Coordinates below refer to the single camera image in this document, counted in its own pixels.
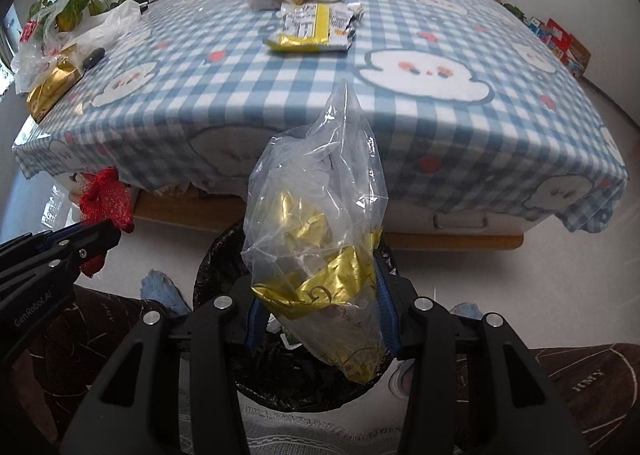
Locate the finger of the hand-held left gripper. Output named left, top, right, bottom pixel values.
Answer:
left=0, top=227, right=81, bottom=268
left=0, top=220, right=123, bottom=296

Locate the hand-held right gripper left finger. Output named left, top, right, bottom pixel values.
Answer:
left=60, top=277, right=273, bottom=455

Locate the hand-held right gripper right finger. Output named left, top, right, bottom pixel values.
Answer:
left=372, top=252, right=588, bottom=455

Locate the red net bag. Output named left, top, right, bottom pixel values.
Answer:
left=77, top=167, right=136, bottom=278

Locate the bin with black liner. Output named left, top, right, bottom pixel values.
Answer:
left=192, top=222, right=416, bottom=411

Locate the clear bag of gold wrappers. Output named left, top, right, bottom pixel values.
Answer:
left=241, top=79, right=390, bottom=383

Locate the yellow white snack wrapper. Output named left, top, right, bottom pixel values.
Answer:
left=263, top=2, right=366, bottom=54

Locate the blue slipper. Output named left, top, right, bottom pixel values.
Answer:
left=139, top=269, right=193, bottom=316
left=450, top=302, right=483, bottom=321

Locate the person's left leg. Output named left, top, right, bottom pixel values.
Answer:
left=0, top=282, right=196, bottom=455

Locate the person's leg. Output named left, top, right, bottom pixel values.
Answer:
left=520, top=342, right=640, bottom=455
left=0, top=282, right=196, bottom=455

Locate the low wooden table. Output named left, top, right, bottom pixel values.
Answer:
left=130, top=185, right=526, bottom=251

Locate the gold foil package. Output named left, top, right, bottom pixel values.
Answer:
left=26, top=57, right=83, bottom=123

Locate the blue checked tablecloth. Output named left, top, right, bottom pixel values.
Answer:
left=12, top=0, right=631, bottom=236

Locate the clear plastic bag red print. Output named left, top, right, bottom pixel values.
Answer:
left=10, top=0, right=101, bottom=93

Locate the person's right leg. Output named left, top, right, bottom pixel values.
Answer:
left=520, top=342, right=640, bottom=455

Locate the white translucent plastic bag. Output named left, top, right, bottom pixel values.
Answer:
left=75, top=0, right=143, bottom=53

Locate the red box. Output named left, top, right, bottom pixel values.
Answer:
left=545, top=19, right=573, bottom=60

